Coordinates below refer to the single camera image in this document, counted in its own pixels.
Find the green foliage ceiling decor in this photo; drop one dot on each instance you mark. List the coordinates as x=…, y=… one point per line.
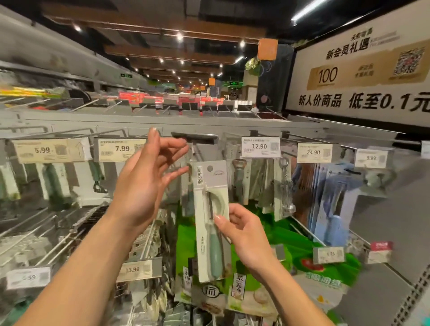
x=253, y=66

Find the blue card packets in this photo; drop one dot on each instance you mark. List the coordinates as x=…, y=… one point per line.
x=332, y=201

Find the round steel cutter packet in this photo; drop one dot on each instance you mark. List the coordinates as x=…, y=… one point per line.
x=379, y=178

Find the person's left hand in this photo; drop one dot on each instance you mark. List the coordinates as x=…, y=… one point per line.
x=144, y=185

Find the group of green packets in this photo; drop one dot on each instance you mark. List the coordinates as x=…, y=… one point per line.
x=302, y=248

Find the person's right hand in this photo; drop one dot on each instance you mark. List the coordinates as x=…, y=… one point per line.
x=252, y=242

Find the rows of hanging utensil packets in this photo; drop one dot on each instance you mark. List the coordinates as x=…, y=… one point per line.
x=60, y=228

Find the kitchen tools display rack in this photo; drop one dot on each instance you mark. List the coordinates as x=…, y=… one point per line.
x=390, y=228

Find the metal corkscrew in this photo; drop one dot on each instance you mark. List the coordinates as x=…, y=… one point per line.
x=285, y=191

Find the orange aisle number sign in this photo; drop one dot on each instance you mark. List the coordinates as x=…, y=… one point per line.
x=267, y=49

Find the white promo sign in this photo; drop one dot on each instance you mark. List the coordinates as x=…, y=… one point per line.
x=403, y=33

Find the black chalkboard pillar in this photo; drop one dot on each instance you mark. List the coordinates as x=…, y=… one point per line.
x=275, y=84

